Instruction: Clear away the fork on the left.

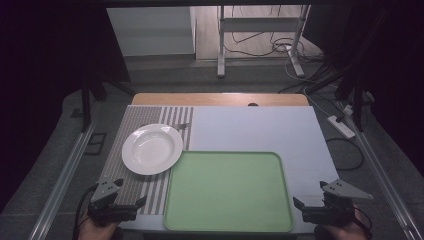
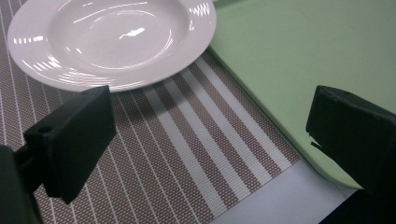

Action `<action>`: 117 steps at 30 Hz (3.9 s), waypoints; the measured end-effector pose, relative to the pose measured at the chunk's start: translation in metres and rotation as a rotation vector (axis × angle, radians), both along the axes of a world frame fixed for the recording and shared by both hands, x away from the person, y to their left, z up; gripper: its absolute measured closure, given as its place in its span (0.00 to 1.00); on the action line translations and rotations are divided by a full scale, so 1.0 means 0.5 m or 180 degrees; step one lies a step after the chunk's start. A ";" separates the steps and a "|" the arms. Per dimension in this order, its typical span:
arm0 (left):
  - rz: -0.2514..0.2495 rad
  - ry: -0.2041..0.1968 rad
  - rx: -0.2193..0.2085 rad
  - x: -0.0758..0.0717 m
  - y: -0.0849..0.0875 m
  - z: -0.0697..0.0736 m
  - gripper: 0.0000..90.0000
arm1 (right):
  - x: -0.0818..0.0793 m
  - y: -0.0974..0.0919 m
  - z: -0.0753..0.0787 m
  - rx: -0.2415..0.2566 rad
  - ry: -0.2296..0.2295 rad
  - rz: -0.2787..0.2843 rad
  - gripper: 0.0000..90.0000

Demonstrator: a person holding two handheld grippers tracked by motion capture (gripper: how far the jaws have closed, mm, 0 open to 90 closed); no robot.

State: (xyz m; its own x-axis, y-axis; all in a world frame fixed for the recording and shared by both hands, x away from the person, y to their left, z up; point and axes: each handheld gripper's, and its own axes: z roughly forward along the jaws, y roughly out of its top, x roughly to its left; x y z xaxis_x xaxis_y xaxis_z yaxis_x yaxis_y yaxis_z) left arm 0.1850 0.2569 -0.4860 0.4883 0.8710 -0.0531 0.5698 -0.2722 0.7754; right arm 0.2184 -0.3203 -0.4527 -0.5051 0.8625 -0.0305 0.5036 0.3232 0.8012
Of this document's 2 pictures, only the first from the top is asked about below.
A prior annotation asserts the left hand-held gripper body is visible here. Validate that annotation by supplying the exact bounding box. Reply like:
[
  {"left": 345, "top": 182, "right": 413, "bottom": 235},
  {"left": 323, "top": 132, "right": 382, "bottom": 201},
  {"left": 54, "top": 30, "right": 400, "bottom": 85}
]
[{"left": 87, "top": 179, "right": 139, "bottom": 228}]

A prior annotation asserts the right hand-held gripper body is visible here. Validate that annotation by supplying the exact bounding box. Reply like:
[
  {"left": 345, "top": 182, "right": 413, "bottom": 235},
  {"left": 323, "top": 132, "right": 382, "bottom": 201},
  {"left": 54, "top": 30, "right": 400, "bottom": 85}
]
[{"left": 302, "top": 179, "right": 375, "bottom": 228}]

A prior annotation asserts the person's right hand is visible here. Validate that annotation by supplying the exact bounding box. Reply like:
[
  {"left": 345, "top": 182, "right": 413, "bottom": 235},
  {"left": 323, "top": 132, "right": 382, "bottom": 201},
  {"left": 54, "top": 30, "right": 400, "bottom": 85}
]
[{"left": 320, "top": 209, "right": 372, "bottom": 240}]

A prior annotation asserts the person's left hand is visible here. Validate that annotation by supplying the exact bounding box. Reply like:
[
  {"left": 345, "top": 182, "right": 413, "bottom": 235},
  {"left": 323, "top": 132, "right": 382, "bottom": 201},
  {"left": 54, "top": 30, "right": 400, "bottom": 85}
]
[{"left": 77, "top": 217, "right": 120, "bottom": 240}]

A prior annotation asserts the grey striped placemat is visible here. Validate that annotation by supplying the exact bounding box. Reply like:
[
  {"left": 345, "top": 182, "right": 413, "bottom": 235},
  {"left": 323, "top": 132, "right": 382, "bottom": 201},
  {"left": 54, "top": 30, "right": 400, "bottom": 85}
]
[{"left": 99, "top": 105, "right": 195, "bottom": 216}]

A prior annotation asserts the dark floor plate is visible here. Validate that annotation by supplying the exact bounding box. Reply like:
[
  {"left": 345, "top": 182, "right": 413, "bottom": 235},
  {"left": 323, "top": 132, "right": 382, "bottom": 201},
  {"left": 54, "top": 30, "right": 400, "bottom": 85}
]
[{"left": 83, "top": 132, "right": 108, "bottom": 156}]

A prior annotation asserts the white round plate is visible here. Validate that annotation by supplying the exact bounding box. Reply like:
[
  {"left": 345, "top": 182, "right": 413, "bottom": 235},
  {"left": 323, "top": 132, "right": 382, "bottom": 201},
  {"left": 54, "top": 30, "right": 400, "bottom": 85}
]
[{"left": 121, "top": 123, "right": 184, "bottom": 176}]

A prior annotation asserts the white power strip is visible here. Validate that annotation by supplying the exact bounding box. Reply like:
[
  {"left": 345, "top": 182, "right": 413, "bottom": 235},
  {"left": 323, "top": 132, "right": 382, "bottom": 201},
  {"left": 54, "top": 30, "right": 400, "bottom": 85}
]
[{"left": 326, "top": 115, "right": 357, "bottom": 140}]

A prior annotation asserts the green plastic tray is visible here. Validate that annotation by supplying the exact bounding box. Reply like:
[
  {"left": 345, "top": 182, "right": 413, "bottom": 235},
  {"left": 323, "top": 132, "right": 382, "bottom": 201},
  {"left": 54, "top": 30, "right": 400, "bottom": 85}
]
[{"left": 162, "top": 150, "right": 295, "bottom": 234}]

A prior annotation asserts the white board sheet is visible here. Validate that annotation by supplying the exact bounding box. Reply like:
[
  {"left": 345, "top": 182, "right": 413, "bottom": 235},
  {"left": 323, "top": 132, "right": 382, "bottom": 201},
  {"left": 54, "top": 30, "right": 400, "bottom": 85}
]
[{"left": 118, "top": 105, "right": 340, "bottom": 234}]

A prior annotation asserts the metal fork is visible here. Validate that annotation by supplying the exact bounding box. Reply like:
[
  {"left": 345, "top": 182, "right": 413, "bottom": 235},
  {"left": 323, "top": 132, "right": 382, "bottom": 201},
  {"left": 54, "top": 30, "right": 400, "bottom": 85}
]
[{"left": 141, "top": 122, "right": 191, "bottom": 132}]

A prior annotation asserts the black stand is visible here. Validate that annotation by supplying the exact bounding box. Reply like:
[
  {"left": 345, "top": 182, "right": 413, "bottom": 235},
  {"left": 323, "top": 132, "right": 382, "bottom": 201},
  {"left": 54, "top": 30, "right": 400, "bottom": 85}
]
[
  {"left": 304, "top": 59, "right": 371, "bottom": 132},
  {"left": 79, "top": 59, "right": 135, "bottom": 133}
]

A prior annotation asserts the white cabinet panel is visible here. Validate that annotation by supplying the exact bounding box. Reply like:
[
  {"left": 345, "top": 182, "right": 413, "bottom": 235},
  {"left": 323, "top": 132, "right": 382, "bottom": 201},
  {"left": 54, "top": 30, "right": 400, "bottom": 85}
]
[{"left": 106, "top": 6, "right": 196, "bottom": 58}]

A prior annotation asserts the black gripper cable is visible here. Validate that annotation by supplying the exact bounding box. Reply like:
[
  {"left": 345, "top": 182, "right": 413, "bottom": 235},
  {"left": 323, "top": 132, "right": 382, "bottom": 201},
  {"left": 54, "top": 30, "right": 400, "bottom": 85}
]
[
  {"left": 72, "top": 183, "right": 100, "bottom": 240},
  {"left": 353, "top": 206, "right": 374, "bottom": 239}
]

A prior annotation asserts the aluminium rail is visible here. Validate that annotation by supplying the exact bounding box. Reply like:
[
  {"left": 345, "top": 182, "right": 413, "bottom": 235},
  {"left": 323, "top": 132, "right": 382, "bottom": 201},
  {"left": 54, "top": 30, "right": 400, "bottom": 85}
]
[
  {"left": 27, "top": 122, "right": 98, "bottom": 240},
  {"left": 338, "top": 99, "right": 424, "bottom": 240}
]

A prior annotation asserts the black floor cable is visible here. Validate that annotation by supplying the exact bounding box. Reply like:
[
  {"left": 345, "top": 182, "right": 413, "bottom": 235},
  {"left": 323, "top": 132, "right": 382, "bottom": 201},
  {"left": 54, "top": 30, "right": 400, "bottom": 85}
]
[{"left": 325, "top": 137, "right": 365, "bottom": 172}]

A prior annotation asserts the tangle of floor cables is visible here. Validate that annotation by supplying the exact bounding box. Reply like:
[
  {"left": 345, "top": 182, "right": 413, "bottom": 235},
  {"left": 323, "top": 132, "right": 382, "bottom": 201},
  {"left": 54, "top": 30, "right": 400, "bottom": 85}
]
[{"left": 222, "top": 4, "right": 326, "bottom": 65}]

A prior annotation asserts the white metal stand frame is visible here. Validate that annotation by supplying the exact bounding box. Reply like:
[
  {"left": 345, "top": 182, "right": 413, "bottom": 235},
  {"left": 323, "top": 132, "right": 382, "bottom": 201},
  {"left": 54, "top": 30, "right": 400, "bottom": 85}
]
[{"left": 216, "top": 4, "right": 312, "bottom": 80}]

